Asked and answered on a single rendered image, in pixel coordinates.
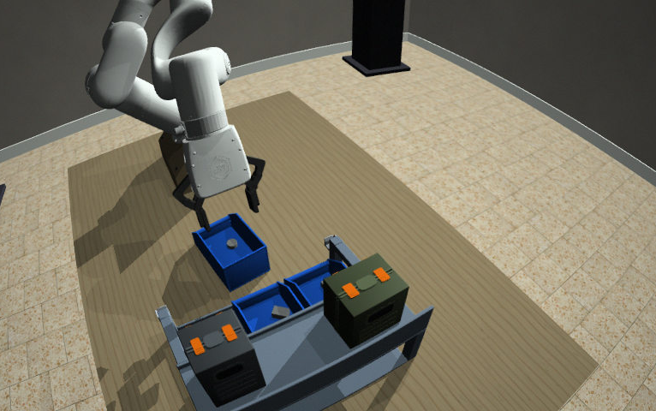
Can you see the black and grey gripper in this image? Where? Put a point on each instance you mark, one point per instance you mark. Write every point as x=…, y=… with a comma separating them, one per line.
x=216, y=163

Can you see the black case with orange latches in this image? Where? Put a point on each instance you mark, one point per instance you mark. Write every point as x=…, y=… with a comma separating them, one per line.
x=222, y=357

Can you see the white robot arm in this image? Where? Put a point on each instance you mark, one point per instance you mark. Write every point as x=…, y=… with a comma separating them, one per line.
x=194, y=89

